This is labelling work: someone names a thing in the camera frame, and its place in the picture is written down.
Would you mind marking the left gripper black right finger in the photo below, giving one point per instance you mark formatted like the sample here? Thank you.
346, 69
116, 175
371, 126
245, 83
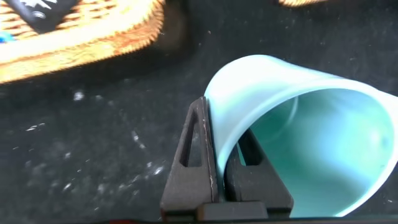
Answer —
252, 183

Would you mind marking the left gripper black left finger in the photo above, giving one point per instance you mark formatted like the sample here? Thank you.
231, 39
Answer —
189, 186

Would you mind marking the light blue mug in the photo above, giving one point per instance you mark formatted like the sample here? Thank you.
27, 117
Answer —
264, 93

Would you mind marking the black cosmetic tube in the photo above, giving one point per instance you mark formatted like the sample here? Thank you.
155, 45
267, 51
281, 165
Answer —
40, 15

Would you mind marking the rectangular wicker basket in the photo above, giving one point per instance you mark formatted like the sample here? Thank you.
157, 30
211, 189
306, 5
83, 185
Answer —
77, 40
301, 2

